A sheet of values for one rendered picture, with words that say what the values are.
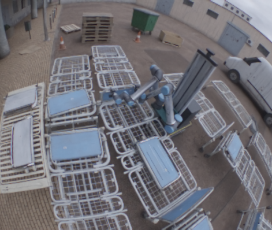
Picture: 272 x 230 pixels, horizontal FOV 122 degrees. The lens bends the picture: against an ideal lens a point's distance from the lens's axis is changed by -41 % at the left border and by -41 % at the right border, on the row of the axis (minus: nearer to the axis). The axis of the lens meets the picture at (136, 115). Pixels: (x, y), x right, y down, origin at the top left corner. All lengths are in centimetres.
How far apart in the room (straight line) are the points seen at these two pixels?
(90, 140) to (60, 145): 44
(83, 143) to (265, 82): 808
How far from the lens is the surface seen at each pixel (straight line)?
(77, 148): 176
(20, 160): 192
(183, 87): 208
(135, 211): 226
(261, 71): 796
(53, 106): 223
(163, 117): 228
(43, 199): 244
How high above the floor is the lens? 219
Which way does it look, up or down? 52 degrees down
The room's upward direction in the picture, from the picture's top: 22 degrees clockwise
